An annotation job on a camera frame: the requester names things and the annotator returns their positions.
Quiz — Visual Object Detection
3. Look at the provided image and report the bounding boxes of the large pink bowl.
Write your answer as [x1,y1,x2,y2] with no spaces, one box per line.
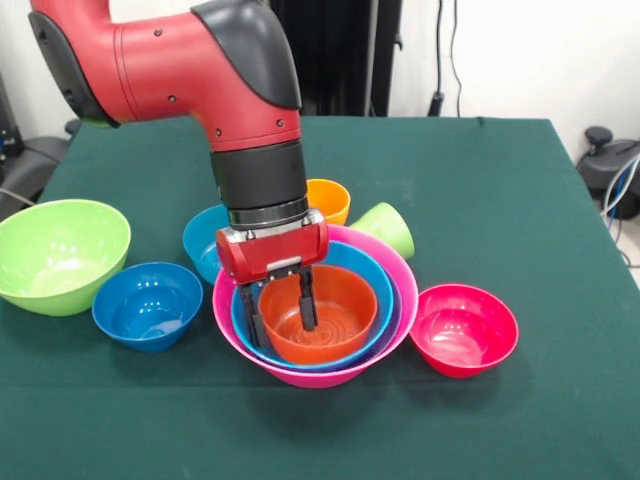
[212,223,419,390]

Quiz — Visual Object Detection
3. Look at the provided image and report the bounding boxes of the small crimson bowl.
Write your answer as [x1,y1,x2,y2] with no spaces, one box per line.
[409,283,520,379]

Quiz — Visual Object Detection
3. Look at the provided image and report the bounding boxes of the blue and white cables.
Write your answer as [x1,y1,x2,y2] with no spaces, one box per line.
[602,154,640,221]

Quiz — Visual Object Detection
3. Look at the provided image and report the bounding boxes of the translucent blue ribbed bowl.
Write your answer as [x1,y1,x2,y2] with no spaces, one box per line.
[182,204,232,285]

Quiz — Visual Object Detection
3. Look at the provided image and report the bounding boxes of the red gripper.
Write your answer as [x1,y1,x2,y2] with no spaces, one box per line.
[215,212,330,348]

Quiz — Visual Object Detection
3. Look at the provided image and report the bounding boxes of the large light blue bowl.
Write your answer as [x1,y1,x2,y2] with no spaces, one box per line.
[230,240,395,372]

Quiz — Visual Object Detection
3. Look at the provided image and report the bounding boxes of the orange bowl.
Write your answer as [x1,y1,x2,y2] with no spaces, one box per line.
[257,264,379,365]

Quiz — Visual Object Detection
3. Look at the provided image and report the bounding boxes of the purple bowl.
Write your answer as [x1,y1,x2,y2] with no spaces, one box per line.
[234,269,404,374]

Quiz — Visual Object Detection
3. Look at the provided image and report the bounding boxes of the large green bowl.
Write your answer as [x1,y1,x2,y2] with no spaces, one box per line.
[0,198,132,318]

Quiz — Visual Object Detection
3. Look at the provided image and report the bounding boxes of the dark green table cloth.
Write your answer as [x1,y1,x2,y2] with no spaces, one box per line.
[0,112,640,480]

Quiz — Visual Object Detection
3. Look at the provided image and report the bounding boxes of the orange cup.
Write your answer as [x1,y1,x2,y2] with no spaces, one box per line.
[305,178,351,227]

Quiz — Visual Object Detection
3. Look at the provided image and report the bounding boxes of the small dark blue bowl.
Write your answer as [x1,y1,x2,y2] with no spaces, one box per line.
[91,261,205,353]

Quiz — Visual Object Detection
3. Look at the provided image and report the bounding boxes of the black hanging cable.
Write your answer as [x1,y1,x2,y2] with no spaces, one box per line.
[428,0,462,117]

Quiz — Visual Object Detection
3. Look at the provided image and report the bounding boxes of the black equipment rack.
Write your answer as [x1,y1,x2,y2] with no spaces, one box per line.
[0,74,21,171]

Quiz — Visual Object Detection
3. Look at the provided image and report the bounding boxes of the grey cable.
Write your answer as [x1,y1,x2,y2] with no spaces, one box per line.
[0,187,36,209]

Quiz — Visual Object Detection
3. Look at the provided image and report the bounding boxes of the green cup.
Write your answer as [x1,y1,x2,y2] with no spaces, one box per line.
[349,201,416,261]

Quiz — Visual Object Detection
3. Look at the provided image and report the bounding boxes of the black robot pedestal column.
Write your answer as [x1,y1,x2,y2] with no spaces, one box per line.
[277,0,404,117]

